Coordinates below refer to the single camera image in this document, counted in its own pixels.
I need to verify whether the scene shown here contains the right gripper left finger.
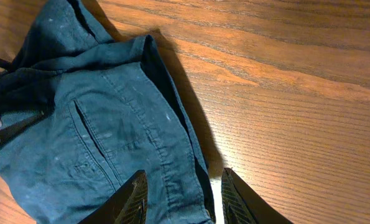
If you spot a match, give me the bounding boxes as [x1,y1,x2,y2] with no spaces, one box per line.
[79,170,148,224]

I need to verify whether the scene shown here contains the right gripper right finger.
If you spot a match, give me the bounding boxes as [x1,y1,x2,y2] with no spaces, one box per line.
[221,168,292,224]

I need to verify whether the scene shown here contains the navy blue shorts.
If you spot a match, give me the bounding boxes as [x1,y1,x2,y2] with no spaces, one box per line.
[0,1,214,223]

